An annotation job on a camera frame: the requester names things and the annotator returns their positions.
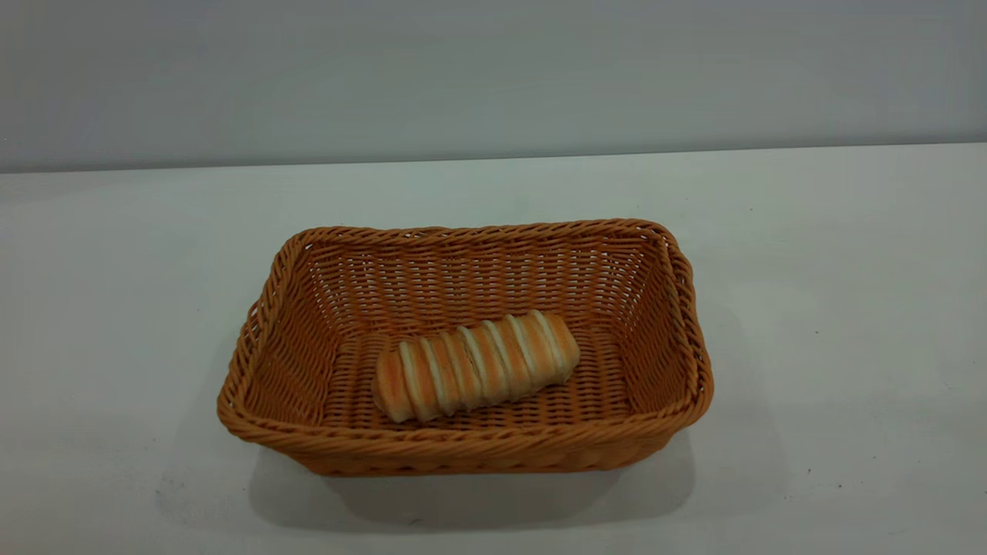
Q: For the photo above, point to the orange woven wicker basket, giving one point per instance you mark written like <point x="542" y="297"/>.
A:
<point x="463" y="270"/>

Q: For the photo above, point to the striped long bread roll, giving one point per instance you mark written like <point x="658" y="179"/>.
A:
<point x="478" y="366"/>

